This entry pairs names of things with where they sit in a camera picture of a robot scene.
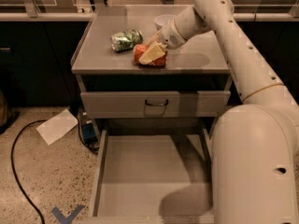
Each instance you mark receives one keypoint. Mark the open middle drawer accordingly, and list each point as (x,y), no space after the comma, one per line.
(158,177)

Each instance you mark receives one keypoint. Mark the grey drawer cabinet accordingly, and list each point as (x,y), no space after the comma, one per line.
(197,66)

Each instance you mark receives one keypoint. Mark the white ceramic bowl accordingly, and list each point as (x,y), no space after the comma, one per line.
(163,20)

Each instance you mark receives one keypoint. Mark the red coke can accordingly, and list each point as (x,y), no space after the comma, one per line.
(139,52)

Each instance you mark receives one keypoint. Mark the white paper sheet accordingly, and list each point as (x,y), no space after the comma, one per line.
(56,127)

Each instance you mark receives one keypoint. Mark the closed top drawer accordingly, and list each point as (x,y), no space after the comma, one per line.
(131,104)

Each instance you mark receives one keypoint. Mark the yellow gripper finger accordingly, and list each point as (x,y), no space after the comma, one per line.
(154,38)
(152,53)

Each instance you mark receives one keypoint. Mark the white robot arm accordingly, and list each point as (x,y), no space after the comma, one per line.
(253,144)

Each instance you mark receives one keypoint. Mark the green soda can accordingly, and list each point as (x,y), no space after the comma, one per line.
(122,41)

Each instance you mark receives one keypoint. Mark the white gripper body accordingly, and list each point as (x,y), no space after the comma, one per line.
(168,34)

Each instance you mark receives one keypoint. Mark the black drawer handle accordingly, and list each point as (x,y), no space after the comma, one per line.
(149,103)

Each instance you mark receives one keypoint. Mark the blue power box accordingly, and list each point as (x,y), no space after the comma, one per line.
(88,133)

